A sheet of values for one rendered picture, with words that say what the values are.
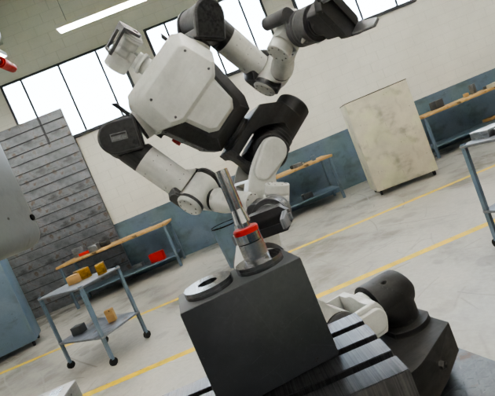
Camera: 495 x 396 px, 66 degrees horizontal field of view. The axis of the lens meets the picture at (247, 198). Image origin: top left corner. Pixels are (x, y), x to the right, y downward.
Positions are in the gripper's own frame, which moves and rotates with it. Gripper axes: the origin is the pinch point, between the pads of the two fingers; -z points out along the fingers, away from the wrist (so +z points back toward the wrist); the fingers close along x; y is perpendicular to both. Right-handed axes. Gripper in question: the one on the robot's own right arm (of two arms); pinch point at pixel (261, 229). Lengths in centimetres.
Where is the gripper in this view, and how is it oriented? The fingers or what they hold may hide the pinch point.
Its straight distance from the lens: 78.9
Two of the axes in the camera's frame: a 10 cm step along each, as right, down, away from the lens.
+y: -3.8, -9.2, -0.8
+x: -9.0, 3.4, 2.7
